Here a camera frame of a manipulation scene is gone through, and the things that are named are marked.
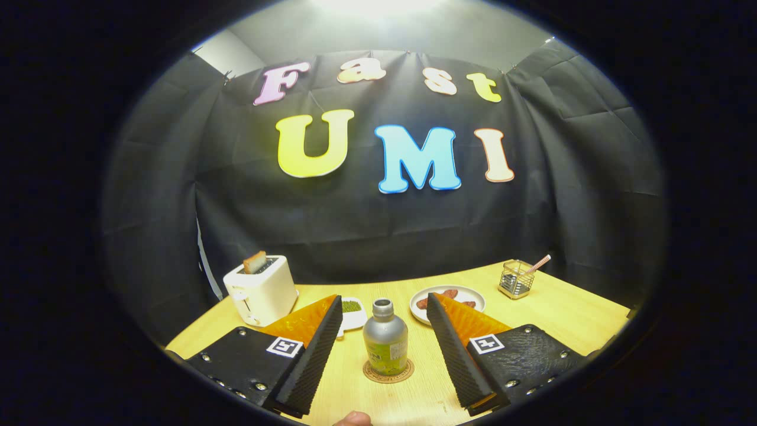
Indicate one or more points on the white oval plate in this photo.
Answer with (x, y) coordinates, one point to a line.
(417, 314)

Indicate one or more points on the toast slice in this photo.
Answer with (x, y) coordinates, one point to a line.
(255, 262)

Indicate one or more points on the black backdrop cloth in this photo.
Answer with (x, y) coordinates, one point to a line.
(355, 236)

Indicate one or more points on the pink striped straw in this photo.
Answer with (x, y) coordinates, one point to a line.
(538, 264)

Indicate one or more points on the white divided dish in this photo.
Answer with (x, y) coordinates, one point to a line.
(355, 320)

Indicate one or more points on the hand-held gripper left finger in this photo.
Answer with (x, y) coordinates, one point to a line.
(310, 361)

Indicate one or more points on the silver bottle with green label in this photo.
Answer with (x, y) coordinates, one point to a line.
(384, 337)

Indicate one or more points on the white toaster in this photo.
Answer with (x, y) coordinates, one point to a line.
(260, 296)

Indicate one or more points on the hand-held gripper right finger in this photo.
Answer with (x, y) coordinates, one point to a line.
(458, 358)

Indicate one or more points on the light wooden table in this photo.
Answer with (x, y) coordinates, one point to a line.
(562, 319)

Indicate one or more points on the round cork coaster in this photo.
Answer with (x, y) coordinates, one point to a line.
(369, 374)

